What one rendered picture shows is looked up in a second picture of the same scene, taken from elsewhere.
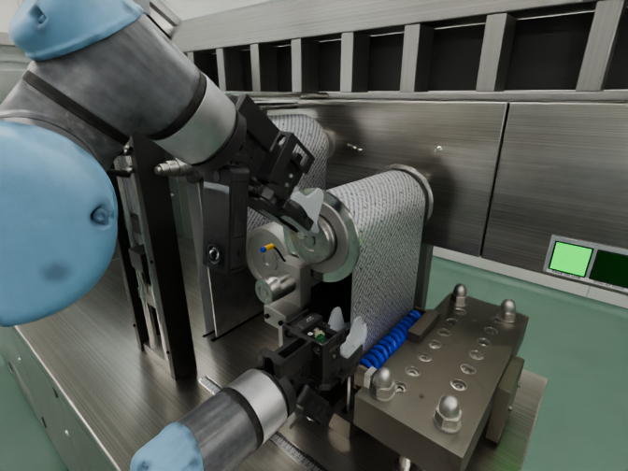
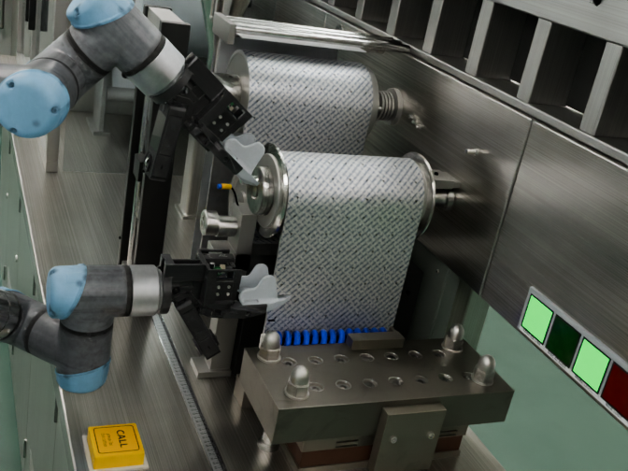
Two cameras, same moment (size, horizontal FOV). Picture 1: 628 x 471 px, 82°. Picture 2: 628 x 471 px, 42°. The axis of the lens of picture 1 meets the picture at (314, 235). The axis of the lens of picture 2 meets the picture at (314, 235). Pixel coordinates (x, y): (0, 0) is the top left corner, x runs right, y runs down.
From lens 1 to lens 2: 0.83 m
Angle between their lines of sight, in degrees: 22
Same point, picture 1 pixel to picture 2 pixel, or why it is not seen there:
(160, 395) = not seen: hidden behind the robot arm
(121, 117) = (103, 62)
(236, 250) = (161, 164)
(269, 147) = (212, 97)
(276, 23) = not seen: outside the picture
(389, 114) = (449, 93)
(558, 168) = (549, 209)
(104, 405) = not seen: hidden behind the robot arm
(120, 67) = (107, 38)
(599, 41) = (601, 83)
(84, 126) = (82, 64)
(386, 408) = (258, 364)
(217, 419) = (106, 272)
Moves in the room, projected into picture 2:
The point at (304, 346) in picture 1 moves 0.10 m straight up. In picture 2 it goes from (195, 264) to (205, 201)
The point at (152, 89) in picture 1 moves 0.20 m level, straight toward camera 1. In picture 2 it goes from (122, 50) to (64, 80)
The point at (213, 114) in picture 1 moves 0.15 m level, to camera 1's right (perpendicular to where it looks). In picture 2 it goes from (159, 69) to (254, 100)
